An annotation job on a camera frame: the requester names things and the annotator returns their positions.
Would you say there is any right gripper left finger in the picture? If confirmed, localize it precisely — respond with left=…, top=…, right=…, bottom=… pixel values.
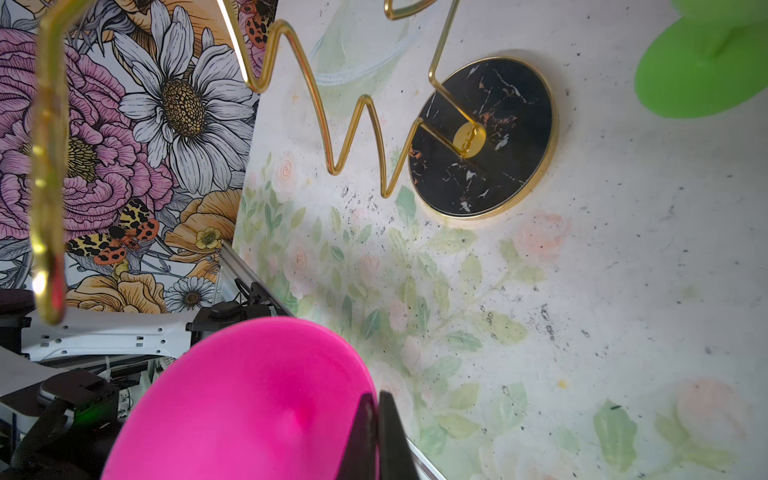
left=335, top=393, right=378, bottom=480

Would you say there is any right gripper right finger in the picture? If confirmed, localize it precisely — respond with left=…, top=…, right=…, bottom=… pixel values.
left=378, top=390, right=419, bottom=480

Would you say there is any pink wine glass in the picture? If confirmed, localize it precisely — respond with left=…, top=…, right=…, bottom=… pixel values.
left=103, top=317, right=374, bottom=479

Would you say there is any green wine glass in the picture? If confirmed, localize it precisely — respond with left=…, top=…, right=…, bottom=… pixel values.
left=635, top=0, right=767, bottom=119

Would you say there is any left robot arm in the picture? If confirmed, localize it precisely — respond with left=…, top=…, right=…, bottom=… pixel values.
left=1, top=283, right=286, bottom=479

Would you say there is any aluminium front rail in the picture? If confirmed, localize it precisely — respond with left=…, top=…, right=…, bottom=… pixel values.
left=214, top=245, right=443, bottom=479

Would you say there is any gold wire glass rack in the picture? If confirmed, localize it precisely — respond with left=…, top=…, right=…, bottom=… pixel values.
left=28, top=0, right=559, bottom=326

